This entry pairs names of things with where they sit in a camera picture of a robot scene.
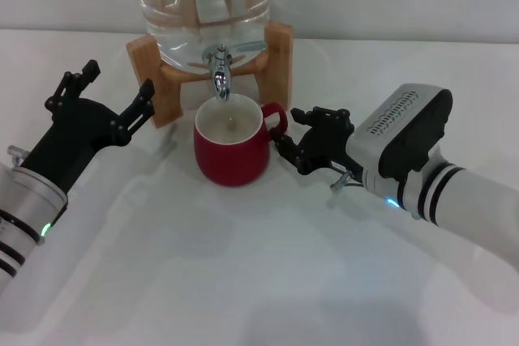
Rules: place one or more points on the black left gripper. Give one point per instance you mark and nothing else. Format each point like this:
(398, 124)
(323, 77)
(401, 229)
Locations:
(73, 135)

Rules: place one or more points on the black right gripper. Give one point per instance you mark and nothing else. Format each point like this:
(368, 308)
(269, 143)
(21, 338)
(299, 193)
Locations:
(326, 149)

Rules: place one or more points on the red cup white inside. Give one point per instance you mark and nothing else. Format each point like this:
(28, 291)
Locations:
(231, 159)

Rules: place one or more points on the steel faucet strainer tube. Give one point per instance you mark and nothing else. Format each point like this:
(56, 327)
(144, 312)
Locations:
(249, 47)

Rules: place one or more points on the wooden dispenser stand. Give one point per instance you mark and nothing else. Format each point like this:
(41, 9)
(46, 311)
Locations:
(164, 90)

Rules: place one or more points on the glass water dispenser jar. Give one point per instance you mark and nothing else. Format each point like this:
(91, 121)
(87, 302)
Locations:
(182, 18)

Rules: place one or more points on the silver black wrist camera box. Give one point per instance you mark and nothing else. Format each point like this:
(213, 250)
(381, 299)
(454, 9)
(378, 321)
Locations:
(401, 143)

